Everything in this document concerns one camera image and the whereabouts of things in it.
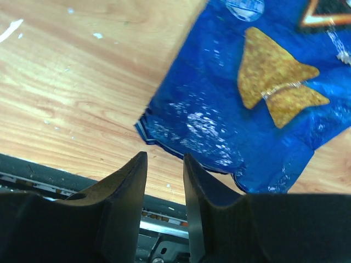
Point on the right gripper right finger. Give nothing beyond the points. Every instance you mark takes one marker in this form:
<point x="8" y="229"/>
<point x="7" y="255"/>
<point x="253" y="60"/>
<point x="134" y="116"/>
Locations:
<point x="225" y="226"/>

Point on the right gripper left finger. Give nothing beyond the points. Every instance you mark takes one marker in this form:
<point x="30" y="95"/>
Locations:
<point x="82" y="224"/>

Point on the blue snack packet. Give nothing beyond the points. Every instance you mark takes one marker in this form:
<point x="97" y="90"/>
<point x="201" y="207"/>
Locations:
<point x="255" y="89"/>

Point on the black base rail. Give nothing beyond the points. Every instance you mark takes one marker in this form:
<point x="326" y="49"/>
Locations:
<point x="82" y="197"/>

